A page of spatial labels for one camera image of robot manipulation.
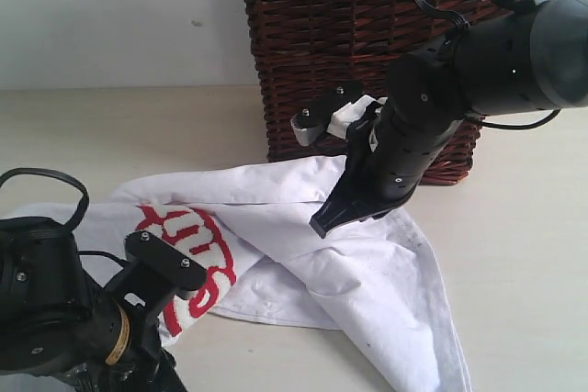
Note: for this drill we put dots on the dark brown wicker basket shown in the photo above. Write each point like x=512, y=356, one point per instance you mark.
x=302, y=48

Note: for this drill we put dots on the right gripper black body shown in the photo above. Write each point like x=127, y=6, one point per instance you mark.
x=360, y=194

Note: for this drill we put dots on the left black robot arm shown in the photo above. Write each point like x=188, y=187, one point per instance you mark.
x=57, y=321

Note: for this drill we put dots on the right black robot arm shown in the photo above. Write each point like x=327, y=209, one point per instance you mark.
x=533, y=60

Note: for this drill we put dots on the white t-shirt red print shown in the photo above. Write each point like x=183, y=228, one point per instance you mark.
x=377, y=281

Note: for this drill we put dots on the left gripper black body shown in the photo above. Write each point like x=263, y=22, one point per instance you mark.
x=116, y=346

